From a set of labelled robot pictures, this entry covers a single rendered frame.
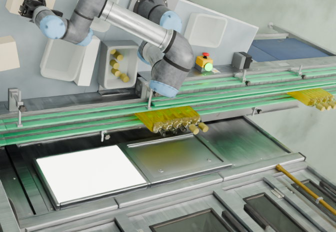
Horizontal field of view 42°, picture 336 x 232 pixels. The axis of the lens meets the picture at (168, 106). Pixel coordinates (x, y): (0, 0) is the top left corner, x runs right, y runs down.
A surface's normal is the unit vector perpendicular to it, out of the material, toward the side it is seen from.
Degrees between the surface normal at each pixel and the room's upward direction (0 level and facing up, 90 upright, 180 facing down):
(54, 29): 1
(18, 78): 0
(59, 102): 90
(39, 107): 90
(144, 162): 90
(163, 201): 90
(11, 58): 0
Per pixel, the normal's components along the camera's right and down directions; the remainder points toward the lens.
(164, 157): 0.17, -0.88
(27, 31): 0.51, 0.47
